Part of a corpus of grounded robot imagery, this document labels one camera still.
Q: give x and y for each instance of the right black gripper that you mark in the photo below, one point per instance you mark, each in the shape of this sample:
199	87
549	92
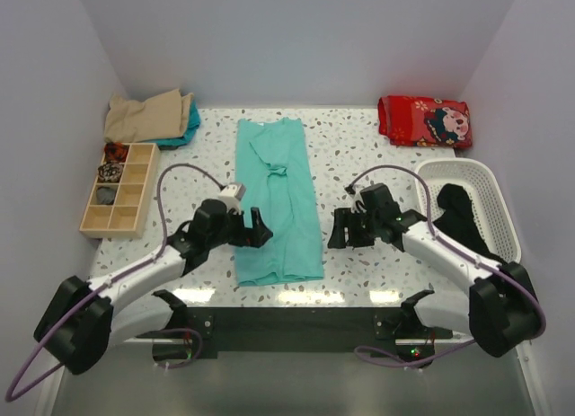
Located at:
342	217

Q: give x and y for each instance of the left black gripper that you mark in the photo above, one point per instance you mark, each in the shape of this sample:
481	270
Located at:
252	236

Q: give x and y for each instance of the mint green t shirt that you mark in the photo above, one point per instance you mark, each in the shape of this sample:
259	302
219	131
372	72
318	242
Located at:
271	161

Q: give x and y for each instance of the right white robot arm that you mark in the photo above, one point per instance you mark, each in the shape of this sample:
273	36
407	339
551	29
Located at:
495	303

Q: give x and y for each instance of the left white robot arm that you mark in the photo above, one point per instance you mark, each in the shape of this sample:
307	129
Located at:
82	320

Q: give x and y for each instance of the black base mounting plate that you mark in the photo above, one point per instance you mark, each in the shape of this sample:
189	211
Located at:
209	331

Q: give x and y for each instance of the black t shirt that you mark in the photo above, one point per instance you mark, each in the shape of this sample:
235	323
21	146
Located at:
457	221

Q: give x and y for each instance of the red cartoon print cloth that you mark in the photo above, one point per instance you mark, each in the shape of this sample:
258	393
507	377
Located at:
424	121

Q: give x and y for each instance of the wooden compartment tray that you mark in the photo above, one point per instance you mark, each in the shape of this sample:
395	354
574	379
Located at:
126	218

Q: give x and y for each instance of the teal folded t shirt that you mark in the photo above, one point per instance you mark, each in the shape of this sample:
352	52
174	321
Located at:
193	123

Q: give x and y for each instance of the beige folded t shirt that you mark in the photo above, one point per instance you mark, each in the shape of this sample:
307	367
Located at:
164	116

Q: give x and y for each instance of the white plastic laundry basket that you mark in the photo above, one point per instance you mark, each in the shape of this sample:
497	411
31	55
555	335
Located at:
490	212

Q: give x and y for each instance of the grey scrunchie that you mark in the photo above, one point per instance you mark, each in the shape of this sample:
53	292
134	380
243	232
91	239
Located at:
105	195

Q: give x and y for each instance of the patterned brown scrunchie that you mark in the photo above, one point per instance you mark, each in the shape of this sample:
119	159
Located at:
110	172

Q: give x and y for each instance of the red black scrunchie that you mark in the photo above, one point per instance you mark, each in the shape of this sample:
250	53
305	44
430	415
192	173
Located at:
116	153

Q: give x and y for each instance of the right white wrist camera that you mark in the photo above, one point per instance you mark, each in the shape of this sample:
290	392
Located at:
357	204

